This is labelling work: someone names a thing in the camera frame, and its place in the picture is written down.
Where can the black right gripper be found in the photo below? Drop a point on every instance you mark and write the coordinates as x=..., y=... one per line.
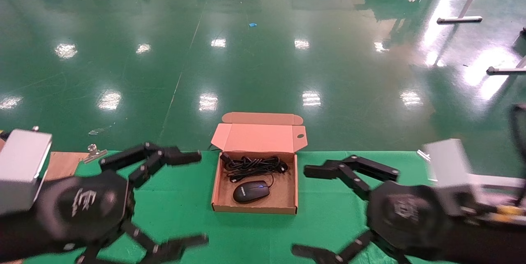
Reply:
x=407, y=214

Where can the flat open cardboard box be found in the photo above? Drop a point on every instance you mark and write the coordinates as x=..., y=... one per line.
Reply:
x=283, y=202

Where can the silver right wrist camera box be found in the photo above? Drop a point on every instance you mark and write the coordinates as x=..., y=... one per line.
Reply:
x=448, y=161

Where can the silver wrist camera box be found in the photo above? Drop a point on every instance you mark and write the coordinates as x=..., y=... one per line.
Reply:
x=20, y=165
x=448, y=161

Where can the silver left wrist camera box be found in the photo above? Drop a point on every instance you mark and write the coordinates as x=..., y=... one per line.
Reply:
x=20, y=165

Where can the wooden board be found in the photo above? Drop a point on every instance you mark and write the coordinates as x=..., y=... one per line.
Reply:
x=61, y=165

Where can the green table cloth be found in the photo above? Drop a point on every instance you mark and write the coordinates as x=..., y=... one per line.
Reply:
x=320, y=214

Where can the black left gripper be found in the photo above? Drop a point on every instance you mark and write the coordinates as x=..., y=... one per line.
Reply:
x=82, y=206

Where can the metal binder clip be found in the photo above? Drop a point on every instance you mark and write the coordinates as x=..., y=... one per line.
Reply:
x=94, y=155
x=422, y=155

